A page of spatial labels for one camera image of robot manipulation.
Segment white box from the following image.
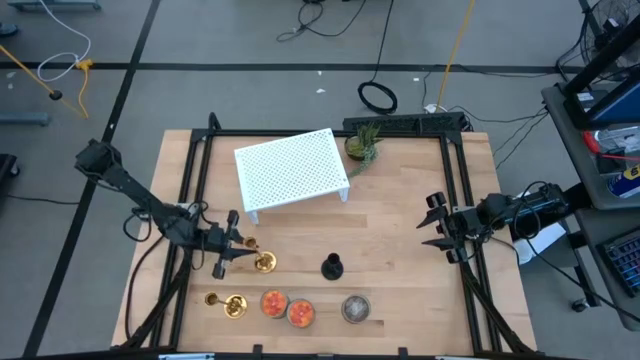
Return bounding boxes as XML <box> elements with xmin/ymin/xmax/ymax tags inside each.
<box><xmin>512</xmin><ymin>222</ymin><xmax>569</xmax><ymax>266</ymax></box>

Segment yellow cord with plug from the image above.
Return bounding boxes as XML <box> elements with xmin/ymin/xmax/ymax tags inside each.
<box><xmin>0</xmin><ymin>43</ymin><xmax>96</xmax><ymax>121</ymax></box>

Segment black keyboard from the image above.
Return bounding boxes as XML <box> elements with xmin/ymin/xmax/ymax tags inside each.
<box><xmin>597</xmin><ymin>227</ymin><xmax>640</xmax><ymax>299</ymax></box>

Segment potted succulent plant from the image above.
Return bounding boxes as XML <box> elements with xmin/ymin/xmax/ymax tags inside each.
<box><xmin>343</xmin><ymin>123</ymin><xmax>385</xmax><ymax>179</ymax></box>

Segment black candlestick holder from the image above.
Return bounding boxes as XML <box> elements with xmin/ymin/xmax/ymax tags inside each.
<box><xmin>320</xmin><ymin>252</ymin><xmax>345</xmax><ymax>281</ymax></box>

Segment long yellow cable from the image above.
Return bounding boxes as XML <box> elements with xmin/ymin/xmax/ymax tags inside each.
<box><xmin>435</xmin><ymin>0</ymin><xmax>476</xmax><ymax>112</ymax></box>

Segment thin black floor cable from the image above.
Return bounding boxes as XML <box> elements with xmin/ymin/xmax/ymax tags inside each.
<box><xmin>276</xmin><ymin>0</ymin><xmax>369</xmax><ymax>44</ymax></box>

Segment grey equipment cart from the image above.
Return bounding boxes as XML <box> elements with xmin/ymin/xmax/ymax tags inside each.
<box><xmin>541</xmin><ymin>82</ymin><xmax>640</xmax><ymax>211</ymax></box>

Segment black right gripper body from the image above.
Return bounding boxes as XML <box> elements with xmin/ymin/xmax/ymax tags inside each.
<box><xmin>426</xmin><ymin>191</ymin><xmax>484</xmax><ymax>265</ymax></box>

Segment grey candle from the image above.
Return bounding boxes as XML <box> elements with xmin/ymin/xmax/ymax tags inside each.
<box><xmin>341</xmin><ymin>293</ymin><xmax>372</xmax><ymax>325</ymax></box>

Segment coiled black cable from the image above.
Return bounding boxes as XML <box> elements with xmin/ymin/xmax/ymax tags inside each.
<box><xmin>356</xmin><ymin>0</ymin><xmax>400</xmax><ymax>116</ymax></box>

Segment red tool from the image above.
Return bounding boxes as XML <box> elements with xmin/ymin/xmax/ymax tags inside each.
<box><xmin>582</xmin><ymin>130</ymin><xmax>640</xmax><ymax>164</ymax></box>

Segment black aluminium table frame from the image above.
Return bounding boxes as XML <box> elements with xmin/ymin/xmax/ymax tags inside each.
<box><xmin>119</xmin><ymin>112</ymin><xmax>539</xmax><ymax>360</ymax></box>

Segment white perforated metal shelf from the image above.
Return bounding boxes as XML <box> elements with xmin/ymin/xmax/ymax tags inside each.
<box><xmin>233</xmin><ymin>127</ymin><xmax>352</xmax><ymax>226</ymax></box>

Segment black floor fan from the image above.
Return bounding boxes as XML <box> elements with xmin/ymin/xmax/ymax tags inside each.
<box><xmin>579</xmin><ymin>0</ymin><xmax>640</xmax><ymax>84</ymax></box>

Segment grey table foot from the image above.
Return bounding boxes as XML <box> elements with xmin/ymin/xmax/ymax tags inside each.
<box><xmin>7</xmin><ymin>0</ymin><xmax>101</xmax><ymax>12</ymax></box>
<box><xmin>0</xmin><ymin>112</ymin><xmax>51</xmax><ymax>127</ymax></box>

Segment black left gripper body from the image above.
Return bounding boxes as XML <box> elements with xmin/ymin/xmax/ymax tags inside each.
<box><xmin>202</xmin><ymin>210</ymin><xmax>240</xmax><ymax>280</ymax></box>

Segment white floor cable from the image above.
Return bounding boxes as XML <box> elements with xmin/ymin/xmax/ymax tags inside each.
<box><xmin>35</xmin><ymin>0</ymin><xmax>93</xmax><ymax>84</ymax></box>

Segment orange candle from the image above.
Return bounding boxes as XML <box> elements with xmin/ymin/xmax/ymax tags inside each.
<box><xmin>286</xmin><ymin>298</ymin><xmax>317</xmax><ymax>329</ymax></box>
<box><xmin>259</xmin><ymin>288</ymin><xmax>290</xmax><ymax>320</ymax></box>

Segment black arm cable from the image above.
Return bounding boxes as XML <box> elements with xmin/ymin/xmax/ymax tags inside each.
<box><xmin>122</xmin><ymin>207</ymin><xmax>169</xmax><ymax>344</ymax></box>

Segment blue and yellow can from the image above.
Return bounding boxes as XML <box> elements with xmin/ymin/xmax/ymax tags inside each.
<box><xmin>607</xmin><ymin>164</ymin><xmax>640</xmax><ymax>200</ymax></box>

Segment gold candlestick holder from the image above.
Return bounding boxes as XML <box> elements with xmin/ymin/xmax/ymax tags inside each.
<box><xmin>203</xmin><ymin>291</ymin><xmax>249</xmax><ymax>320</ymax></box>
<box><xmin>243</xmin><ymin>236</ymin><xmax>278</xmax><ymax>275</ymax></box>

